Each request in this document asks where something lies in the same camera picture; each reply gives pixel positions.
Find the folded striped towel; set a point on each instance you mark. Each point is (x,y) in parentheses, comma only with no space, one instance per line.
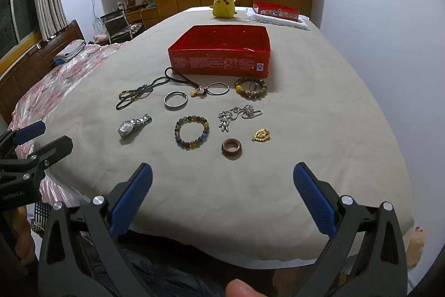
(69,51)

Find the black white checked cloth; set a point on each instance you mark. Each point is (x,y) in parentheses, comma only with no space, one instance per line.
(40,218)

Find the pink floral quilt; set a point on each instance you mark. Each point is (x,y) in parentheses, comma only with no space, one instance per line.
(52,81)

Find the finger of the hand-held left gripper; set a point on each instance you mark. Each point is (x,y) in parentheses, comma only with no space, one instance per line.
(31,132)
(55,149)

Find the silver wristwatch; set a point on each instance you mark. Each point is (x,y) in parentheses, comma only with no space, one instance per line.
(126,128)

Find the small red printed box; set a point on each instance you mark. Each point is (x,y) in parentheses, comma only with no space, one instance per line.
(274,10)

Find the metal frame chair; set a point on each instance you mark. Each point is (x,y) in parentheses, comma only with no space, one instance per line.
(118,29)

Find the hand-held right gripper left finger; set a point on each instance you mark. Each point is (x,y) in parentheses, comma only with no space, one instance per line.
(132,201)

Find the red tin box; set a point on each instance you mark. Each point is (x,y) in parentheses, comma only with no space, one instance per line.
(219,64)

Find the person's dark trousers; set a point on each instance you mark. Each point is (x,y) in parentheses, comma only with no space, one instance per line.
(180,276)

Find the window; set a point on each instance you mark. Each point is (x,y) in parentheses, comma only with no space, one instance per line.
(21,11)

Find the white folded cloth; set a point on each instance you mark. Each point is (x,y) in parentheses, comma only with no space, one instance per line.
(299,25)

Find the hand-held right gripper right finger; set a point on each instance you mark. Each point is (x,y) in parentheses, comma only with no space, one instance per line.
(314,201)

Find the silver bangle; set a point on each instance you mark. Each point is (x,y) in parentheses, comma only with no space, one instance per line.
(166,100)

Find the person's right hand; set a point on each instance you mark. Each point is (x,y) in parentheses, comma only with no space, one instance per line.
(245,289)

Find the wooden desk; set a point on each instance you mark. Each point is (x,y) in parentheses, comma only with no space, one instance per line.
(149,13)

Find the yellow plush toy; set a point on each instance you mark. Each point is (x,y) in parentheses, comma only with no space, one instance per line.
(222,6)

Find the wooden headboard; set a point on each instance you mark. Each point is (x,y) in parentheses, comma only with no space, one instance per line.
(41,55)

